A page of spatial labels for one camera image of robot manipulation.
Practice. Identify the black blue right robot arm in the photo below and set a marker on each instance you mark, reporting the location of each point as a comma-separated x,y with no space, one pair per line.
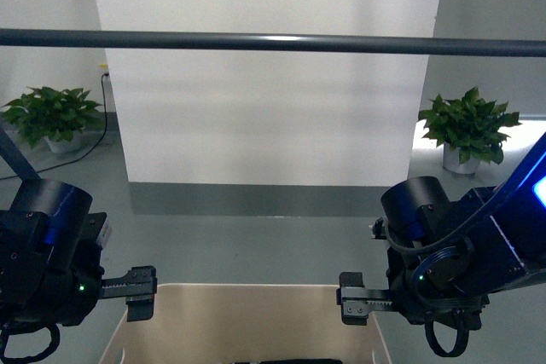
503,227

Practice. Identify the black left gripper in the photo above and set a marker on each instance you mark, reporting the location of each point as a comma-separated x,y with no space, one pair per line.
50,276

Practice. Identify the beige plastic laundry hamper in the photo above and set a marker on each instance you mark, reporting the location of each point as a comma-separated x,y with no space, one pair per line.
241,323

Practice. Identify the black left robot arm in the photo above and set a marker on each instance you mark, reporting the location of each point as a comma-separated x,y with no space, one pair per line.
65,206

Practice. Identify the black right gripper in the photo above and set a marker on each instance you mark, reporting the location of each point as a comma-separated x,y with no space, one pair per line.
419,289

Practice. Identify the right potted green plant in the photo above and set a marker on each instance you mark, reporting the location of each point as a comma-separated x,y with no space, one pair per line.
468,129

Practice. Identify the left potted green plant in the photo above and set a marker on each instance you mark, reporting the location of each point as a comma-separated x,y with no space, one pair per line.
57,117

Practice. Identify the grey rack leg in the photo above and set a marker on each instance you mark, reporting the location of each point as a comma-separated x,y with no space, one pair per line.
15,159

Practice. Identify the grey clothes hanger rail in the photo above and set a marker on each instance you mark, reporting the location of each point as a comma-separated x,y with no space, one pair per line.
47,38

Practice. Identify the potted green plant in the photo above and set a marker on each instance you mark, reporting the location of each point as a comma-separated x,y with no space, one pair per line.
468,129
57,117

